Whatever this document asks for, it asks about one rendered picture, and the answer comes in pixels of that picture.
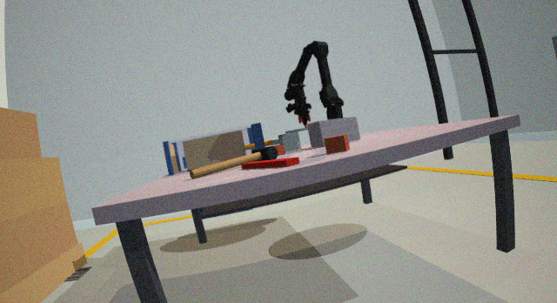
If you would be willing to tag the red flat bar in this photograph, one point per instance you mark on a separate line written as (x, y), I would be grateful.
(284, 162)

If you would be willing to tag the reddish-brown box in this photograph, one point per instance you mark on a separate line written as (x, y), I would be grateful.
(337, 144)
(280, 149)

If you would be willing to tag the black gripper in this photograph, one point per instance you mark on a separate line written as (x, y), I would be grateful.
(303, 108)

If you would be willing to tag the wooden-handled mallet with black head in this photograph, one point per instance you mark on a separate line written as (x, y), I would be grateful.
(260, 154)

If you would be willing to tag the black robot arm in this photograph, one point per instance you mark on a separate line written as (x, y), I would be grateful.
(328, 95)

